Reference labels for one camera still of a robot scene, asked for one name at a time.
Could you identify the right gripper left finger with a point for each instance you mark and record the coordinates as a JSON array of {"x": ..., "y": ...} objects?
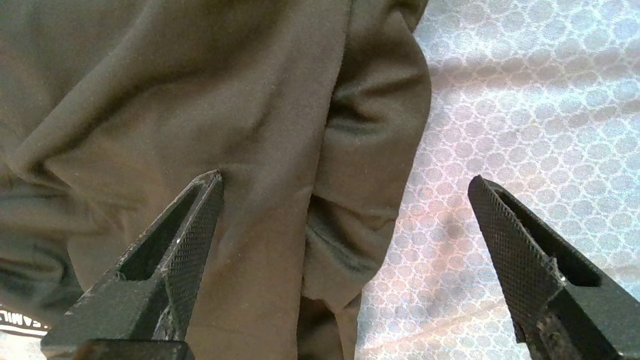
[{"x": 150, "y": 290}]

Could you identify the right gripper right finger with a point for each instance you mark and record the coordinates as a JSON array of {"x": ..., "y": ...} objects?
[{"x": 540, "y": 270}]

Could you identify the blue bed sheet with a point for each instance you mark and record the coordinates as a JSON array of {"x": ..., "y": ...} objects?
[{"x": 525, "y": 125}]

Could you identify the black moon print T-shirt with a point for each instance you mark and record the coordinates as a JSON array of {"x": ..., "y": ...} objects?
[{"x": 200, "y": 125}]

